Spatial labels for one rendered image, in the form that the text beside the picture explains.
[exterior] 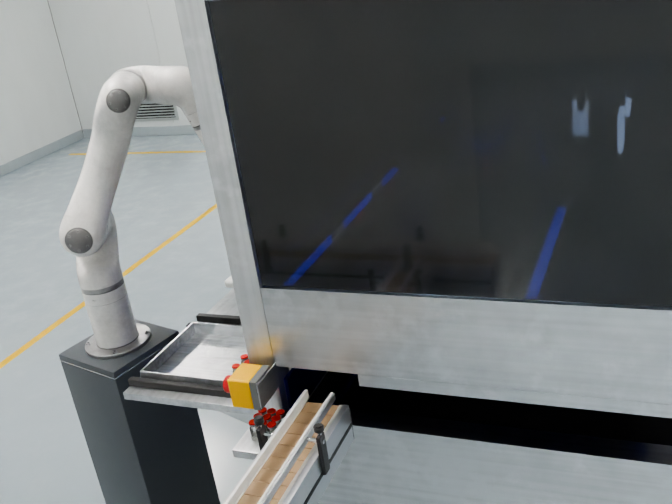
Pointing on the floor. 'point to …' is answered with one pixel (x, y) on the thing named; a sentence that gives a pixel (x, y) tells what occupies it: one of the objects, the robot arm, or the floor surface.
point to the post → (227, 184)
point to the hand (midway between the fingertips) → (271, 280)
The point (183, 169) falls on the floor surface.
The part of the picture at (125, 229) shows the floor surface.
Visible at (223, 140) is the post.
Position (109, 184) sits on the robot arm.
